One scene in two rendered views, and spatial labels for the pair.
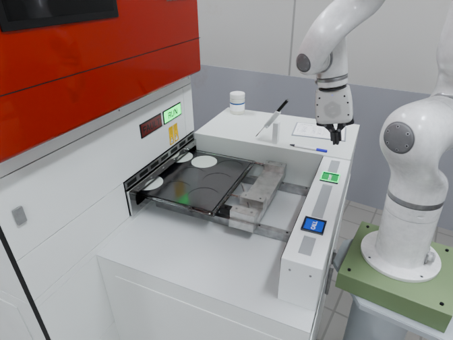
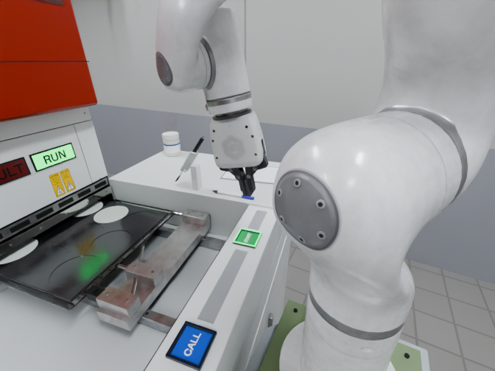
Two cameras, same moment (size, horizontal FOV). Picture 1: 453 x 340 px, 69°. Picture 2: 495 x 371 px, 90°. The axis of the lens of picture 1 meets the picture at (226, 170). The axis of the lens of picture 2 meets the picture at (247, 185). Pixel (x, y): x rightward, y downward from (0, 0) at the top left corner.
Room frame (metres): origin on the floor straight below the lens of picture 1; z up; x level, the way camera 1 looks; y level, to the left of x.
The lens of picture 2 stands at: (0.44, -0.28, 1.34)
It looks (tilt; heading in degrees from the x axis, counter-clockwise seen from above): 27 degrees down; 354
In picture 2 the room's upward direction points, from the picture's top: straight up
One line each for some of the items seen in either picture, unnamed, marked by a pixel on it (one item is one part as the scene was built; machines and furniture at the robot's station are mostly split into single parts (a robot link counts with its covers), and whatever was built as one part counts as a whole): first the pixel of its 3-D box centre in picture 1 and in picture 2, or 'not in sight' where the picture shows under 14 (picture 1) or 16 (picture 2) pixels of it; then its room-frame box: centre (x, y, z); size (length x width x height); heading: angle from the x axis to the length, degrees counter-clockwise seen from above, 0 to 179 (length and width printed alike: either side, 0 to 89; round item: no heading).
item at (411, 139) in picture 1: (418, 154); (354, 232); (0.64, -0.42, 1.18); 0.19 x 0.12 x 0.24; 120
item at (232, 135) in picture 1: (277, 144); (210, 188); (1.31, -0.22, 0.89); 0.62 x 0.35 x 0.14; 65
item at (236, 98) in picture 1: (237, 102); (171, 143); (1.52, -0.06, 1.01); 0.07 x 0.07 x 0.10
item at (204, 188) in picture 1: (190, 175); (82, 234); (1.05, 0.13, 0.90); 0.34 x 0.34 x 0.01; 65
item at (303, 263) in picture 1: (319, 218); (228, 302); (0.79, -0.28, 0.89); 0.55 x 0.09 x 0.14; 155
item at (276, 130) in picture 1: (272, 125); (191, 168); (1.18, -0.18, 1.03); 0.06 x 0.04 x 0.13; 65
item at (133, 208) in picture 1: (166, 172); (53, 232); (1.07, 0.22, 0.89); 0.44 x 0.02 x 0.10; 155
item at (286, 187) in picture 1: (249, 179); (169, 232); (1.11, -0.09, 0.84); 0.50 x 0.02 x 0.03; 65
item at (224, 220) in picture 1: (220, 218); (102, 301); (0.87, 0.02, 0.84); 0.50 x 0.02 x 0.03; 65
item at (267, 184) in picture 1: (260, 195); (166, 260); (0.96, -0.12, 0.87); 0.36 x 0.08 x 0.03; 155
